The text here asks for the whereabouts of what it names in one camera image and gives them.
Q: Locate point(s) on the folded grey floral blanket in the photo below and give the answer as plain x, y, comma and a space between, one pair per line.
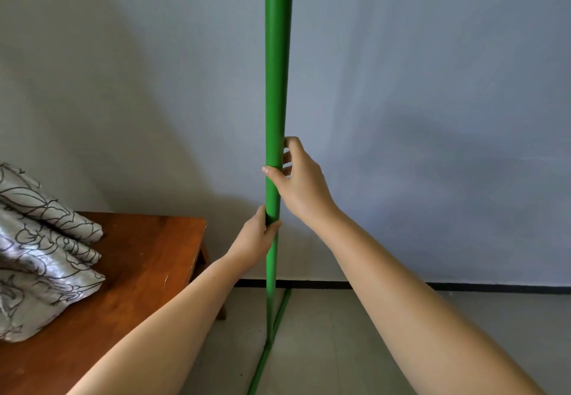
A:
40, 252

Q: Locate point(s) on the person's right thumb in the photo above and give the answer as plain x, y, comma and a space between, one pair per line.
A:
275, 178

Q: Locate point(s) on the person's right forearm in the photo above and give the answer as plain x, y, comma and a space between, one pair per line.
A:
415, 314

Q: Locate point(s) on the person's left forearm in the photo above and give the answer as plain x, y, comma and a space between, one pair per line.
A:
169, 332

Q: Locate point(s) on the green metal stand pole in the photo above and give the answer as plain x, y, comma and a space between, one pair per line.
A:
277, 96

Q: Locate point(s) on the brown wooden table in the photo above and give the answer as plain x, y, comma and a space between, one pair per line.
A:
111, 301

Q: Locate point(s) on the person's left thumb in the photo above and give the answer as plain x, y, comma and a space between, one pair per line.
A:
260, 217

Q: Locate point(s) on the person's right hand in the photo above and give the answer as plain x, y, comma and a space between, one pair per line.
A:
303, 185

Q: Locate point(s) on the person's left hand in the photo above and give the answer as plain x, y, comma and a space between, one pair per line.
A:
250, 241

